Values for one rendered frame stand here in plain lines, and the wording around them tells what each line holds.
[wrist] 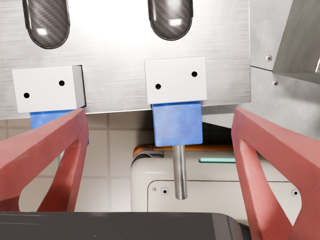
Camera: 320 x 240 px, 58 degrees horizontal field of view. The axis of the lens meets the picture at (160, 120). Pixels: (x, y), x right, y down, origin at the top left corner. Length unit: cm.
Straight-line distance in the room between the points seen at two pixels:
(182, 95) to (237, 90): 6
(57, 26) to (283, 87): 24
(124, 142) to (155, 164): 29
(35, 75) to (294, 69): 22
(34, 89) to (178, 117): 12
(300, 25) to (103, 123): 94
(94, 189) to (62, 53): 100
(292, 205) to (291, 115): 68
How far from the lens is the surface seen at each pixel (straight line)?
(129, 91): 27
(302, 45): 29
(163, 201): 92
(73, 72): 25
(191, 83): 24
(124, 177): 120
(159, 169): 89
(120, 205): 125
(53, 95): 25
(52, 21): 29
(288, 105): 35
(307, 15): 31
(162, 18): 27
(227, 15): 27
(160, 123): 25
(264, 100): 34
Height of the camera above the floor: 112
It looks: 81 degrees down
